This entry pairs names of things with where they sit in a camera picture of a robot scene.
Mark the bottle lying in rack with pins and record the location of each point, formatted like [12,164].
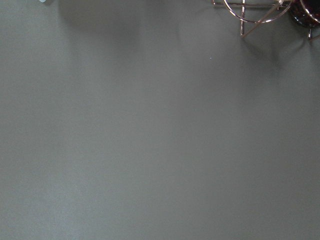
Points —
[306,12]

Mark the copper wire bottle rack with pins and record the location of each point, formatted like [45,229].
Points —
[254,13]

